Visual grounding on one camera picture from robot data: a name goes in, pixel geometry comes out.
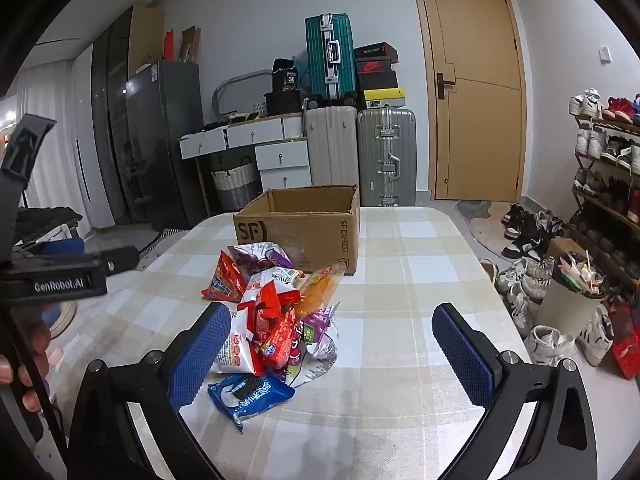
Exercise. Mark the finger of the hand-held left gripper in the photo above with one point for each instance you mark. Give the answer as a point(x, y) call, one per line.
point(15, 195)
point(120, 258)

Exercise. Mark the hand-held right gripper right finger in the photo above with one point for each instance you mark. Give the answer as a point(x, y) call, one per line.
point(460, 355)

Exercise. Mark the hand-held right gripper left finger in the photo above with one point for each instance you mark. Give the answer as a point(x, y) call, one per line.
point(202, 355)

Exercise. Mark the white red snack bag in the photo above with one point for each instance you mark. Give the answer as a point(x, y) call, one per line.
point(235, 340)

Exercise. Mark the purple candy packet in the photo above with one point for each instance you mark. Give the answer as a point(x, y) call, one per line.
point(315, 325)

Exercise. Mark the purple chip bag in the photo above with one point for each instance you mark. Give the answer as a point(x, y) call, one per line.
point(270, 256)

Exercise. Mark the brown cardboard box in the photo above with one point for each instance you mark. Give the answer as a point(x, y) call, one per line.
point(305, 232)

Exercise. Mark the person's left hand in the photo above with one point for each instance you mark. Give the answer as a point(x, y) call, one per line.
point(31, 337)

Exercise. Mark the dark cloth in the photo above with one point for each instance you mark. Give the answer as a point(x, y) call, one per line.
point(47, 222)

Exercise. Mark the black white patterned rug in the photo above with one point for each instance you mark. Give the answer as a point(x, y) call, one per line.
point(167, 240)

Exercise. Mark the white curtain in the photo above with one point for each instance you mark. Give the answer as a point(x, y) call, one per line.
point(50, 150)

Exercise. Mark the blue cookie packet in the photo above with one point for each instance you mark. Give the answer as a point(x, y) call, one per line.
point(250, 395)

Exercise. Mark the red chip bag blue logo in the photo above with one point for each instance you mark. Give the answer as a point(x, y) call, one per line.
point(222, 280)

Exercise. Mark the long red snack packet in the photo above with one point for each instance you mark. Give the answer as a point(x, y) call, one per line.
point(280, 340)

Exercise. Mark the beige trash bin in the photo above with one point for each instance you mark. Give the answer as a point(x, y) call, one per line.
point(565, 305)

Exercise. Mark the silver snack packet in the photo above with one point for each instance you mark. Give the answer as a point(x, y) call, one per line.
point(320, 366)

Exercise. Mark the dark grey refrigerator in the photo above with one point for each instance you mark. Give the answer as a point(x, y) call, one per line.
point(160, 145)

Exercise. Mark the dark tall cabinet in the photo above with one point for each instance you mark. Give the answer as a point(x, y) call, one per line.
point(115, 110)

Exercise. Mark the orange snack packet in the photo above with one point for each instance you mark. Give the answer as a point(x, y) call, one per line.
point(317, 290)

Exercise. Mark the pile of assorted shoes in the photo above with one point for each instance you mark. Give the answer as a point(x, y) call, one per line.
point(525, 240)

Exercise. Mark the woven laundry basket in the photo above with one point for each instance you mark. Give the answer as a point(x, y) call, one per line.
point(235, 185)

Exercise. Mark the small cardboard box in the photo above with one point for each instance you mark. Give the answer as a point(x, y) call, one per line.
point(562, 249)

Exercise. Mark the white drawer dresser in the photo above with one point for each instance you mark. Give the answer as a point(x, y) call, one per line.
point(280, 155)

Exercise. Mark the wooden shoe rack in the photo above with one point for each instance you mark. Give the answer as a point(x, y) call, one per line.
point(600, 200)

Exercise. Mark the silver suitcase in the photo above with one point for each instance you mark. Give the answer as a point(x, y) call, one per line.
point(387, 155)

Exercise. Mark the grey arched hoop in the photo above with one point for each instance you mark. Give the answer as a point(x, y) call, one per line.
point(240, 82)

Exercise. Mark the folded cardboard pieces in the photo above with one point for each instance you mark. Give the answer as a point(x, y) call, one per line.
point(182, 45)

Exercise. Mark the black storage bin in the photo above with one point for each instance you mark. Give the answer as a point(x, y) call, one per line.
point(282, 104)

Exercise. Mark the beige suitcase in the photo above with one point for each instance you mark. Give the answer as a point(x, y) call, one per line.
point(330, 145)

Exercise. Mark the black bag white label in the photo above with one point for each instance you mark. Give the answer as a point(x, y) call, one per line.
point(286, 76)

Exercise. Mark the shoe rack with shoes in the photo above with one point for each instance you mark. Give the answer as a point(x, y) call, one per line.
point(607, 145)

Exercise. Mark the yellow black box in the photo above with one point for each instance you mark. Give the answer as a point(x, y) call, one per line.
point(385, 99)

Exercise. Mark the tan wooden door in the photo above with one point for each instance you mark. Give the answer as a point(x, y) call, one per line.
point(475, 85)

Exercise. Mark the plain black box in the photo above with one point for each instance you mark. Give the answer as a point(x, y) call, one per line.
point(377, 82)

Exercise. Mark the teal suitcase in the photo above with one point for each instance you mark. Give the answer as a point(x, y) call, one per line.
point(325, 55)

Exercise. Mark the black shoe box red logo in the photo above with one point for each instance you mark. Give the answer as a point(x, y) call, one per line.
point(372, 66)

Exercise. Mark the white light switch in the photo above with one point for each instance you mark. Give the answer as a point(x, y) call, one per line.
point(605, 54)

